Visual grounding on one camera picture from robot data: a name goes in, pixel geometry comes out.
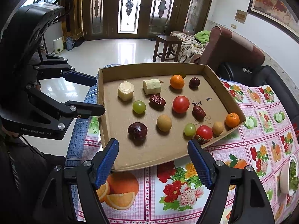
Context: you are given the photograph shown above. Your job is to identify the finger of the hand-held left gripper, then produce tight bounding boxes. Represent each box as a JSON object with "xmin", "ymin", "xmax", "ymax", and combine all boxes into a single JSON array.
[
  {"xmin": 25, "ymin": 85, "xmax": 106, "ymax": 122},
  {"xmin": 37, "ymin": 54, "xmax": 98, "ymax": 86}
]

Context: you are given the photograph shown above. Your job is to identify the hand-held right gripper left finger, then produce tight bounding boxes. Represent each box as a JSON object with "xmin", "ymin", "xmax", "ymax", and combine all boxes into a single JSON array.
[{"xmin": 34, "ymin": 138, "xmax": 120, "ymax": 224}]

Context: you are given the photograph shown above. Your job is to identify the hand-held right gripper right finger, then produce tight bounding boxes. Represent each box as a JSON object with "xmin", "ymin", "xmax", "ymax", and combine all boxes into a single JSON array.
[{"xmin": 187, "ymin": 139, "xmax": 276, "ymax": 224}]

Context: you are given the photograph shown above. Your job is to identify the red tomato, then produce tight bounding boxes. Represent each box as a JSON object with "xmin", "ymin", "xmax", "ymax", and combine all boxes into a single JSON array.
[
  {"xmin": 195, "ymin": 125, "xmax": 213, "ymax": 145},
  {"xmin": 172, "ymin": 95, "xmax": 190, "ymax": 113}
]

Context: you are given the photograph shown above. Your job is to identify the green grape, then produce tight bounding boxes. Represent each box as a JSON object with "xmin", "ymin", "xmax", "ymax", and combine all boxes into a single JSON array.
[
  {"xmin": 132, "ymin": 100, "xmax": 147, "ymax": 114},
  {"xmin": 184, "ymin": 123, "xmax": 197, "ymax": 137}
]

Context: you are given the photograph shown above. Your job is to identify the shallow cardboard box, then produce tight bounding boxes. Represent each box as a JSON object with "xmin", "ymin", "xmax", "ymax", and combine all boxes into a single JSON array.
[{"xmin": 96, "ymin": 63, "xmax": 247, "ymax": 172}]

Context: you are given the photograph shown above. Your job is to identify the tan longan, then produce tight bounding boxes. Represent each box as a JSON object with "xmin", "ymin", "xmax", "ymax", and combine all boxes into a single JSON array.
[
  {"xmin": 156, "ymin": 114, "xmax": 172, "ymax": 132},
  {"xmin": 212, "ymin": 121, "xmax": 225, "ymax": 136}
]

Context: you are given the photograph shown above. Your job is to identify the pale round sugar cane piece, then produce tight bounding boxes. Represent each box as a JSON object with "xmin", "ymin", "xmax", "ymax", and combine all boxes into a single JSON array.
[{"xmin": 117, "ymin": 81, "xmax": 135, "ymax": 102}]

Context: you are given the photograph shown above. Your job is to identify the dark red date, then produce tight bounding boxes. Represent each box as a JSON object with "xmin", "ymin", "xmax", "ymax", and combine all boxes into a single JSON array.
[
  {"xmin": 149, "ymin": 94, "xmax": 166, "ymax": 110},
  {"xmin": 192, "ymin": 105, "xmax": 206, "ymax": 119}
]

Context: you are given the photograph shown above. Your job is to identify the orange tangerine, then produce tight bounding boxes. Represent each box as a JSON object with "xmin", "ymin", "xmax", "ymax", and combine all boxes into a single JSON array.
[
  {"xmin": 225, "ymin": 112, "xmax": 240, "ymax": 128},
  {"xmin": 170, "ymin": 75, "xmax": 185, "ymax": 90}
]

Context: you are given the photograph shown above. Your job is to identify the yellow-green sugar cane piece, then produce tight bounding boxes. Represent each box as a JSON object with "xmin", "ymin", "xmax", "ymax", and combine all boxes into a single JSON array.
[{"xmin": 143, "ymin": 78, "xmax": 162, "ymax": 96}]

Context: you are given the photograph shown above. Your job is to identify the blue patterned table cover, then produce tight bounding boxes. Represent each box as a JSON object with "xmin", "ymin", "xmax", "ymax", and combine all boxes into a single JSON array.
[{"xmin": 64, "ymin": 63, "xmax": 122, "ymax": 215}]

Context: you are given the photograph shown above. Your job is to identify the white humidifier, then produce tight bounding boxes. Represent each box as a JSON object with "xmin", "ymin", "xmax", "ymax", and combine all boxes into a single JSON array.
[{"xmin": 53, "ymin": 37, "xmax": 64, "ymax": 55}]

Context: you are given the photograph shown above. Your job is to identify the pink fruit-print tablecloth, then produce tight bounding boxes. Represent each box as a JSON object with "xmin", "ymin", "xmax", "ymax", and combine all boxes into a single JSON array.
[{"xmin": 77, "ymin": 78, "xmax": 299, "ymax": 224}]

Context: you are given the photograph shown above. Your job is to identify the wooden stained-glass doors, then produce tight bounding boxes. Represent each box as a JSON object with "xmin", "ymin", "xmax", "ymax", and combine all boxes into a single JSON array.
[{"xmin": 59, "ymin": 0, "xmax": 216, "ymax": 41}]

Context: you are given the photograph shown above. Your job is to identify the white bowl of greens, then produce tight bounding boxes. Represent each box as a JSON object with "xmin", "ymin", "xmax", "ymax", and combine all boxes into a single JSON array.
[{"xmin": 280, "ymin": 154, "xmax": 299, "ymax": 196}]

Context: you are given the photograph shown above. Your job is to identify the dark wooden stool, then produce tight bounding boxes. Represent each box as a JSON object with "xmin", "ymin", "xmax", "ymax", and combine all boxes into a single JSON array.
[{"xmin": 153, "ymin": 35, "xmax": 184, "ymax": 63}]

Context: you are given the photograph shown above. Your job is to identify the floral seat blanket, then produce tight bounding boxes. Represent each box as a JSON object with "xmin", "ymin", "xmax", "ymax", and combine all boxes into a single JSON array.
[{"xmin": 172, "ymin": 32, "xmax": 206, "ymax": 63}]

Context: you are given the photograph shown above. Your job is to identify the black leather sofa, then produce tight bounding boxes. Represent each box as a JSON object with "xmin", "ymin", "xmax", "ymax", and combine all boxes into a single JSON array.
[{"xmin": 217, "ymin": 62, "xmax": 299, "ymax": 131}]

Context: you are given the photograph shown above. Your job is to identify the brown armchair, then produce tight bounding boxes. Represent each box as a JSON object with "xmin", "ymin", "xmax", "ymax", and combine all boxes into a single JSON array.
[{"xmin": 170, "ymin": 26, "xmax": 265, "ymax": 66}]

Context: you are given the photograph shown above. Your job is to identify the green cushion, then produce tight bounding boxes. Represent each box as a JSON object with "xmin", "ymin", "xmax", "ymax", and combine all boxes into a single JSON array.
[{"xmin": 194, "ymin": 30, "xmax": 212, "ymax": 44}]

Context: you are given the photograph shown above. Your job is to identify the black cable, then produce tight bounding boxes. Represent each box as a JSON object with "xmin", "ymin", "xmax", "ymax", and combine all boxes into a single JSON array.
[{"xmin": 53, "ymin": 0, "xmax": 74, "ymax": 35}]

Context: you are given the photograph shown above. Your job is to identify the small framed wall plaque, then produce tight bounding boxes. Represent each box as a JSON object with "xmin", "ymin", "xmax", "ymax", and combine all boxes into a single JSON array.
[{"xmin": 235, "ymin": 9, "xmax": 248, "ymax": 24}]

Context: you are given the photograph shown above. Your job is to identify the framed wall painting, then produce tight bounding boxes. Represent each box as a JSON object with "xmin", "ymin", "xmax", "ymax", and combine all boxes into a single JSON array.
[{"xmin": 247, "ymin": 0, "xmax": 299, "ymax": 40}]

